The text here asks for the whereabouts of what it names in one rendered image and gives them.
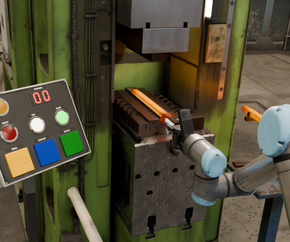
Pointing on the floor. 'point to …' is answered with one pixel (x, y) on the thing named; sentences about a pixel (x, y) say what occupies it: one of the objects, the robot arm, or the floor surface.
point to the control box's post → (31, 209)
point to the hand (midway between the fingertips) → (169, 118)
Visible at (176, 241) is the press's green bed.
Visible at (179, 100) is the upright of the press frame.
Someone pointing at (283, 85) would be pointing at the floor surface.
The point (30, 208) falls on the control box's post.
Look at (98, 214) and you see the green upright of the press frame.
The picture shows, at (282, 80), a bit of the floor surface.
